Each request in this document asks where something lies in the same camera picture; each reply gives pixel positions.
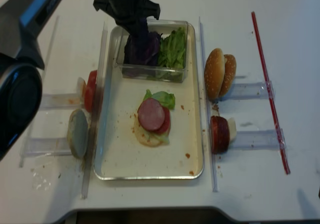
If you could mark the clear holder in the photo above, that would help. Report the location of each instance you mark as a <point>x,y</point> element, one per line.
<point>61,101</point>
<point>33,147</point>
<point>259,140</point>
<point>248,91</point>

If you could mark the round sausage slice on bun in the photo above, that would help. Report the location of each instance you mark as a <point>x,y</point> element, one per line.
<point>151,115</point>

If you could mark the red straw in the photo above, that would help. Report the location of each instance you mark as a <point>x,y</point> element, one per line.
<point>278,129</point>

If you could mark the stack of sausage slices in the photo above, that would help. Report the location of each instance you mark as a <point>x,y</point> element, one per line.
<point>220,134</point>

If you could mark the bottom bun on tray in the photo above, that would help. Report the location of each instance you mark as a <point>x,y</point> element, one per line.
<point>148,138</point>

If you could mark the white onion piece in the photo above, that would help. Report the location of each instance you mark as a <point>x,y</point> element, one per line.
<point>81,88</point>
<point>232,129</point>

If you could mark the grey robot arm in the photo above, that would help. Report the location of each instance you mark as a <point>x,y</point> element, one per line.
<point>21,84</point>

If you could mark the clear holder upper right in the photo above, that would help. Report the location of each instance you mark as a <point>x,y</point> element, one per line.
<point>248,91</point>

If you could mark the front sesame bun top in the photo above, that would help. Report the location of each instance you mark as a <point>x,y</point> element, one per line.
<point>214,72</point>

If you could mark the clear plastic rail left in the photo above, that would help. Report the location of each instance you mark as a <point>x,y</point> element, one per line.
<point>95,115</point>

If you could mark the purple cabbage leaf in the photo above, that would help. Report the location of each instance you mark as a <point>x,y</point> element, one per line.
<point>144,48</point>

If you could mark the rear sesame bun top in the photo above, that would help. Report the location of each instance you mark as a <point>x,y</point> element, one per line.
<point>229,74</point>

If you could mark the clear holder lower left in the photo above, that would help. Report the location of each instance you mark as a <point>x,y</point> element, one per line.
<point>33,147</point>

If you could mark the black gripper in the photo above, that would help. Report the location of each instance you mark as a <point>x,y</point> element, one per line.
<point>129,14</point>

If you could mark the tomato slices left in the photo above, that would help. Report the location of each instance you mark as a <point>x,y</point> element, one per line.
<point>90,91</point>

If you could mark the white onion piece right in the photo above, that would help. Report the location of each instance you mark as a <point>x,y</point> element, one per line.
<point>232,129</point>

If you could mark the sesame bun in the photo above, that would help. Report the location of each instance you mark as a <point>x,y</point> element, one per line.
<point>214,72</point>
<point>229,74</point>

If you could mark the pale bun bottoms left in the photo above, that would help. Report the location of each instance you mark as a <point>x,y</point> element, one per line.
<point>77,133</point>

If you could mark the green lettuce in container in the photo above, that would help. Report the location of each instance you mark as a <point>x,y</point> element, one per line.
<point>171,56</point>

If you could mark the white onion piece left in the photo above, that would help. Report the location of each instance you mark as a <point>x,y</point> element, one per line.
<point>81,88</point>

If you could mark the clear plastic rail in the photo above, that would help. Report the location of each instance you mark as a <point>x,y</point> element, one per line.
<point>95,115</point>
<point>212,160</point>

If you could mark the clear plastic container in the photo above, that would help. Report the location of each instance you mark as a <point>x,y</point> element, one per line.
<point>163,28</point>

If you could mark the tomato slice on bun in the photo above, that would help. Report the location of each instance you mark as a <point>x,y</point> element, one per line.
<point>166,126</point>

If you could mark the lettuce leaf on bun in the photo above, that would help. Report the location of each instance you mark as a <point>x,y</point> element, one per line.
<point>164,98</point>

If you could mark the clear holder lower right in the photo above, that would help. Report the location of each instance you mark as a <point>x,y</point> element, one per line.
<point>259,140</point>

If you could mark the clear plastic rail right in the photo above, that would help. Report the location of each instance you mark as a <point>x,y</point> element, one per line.
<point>212,160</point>

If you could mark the metal baking tray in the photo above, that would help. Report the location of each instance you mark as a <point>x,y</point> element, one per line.
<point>119,155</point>

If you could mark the clear holder upper left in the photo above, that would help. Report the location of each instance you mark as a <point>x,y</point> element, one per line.
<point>61,101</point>

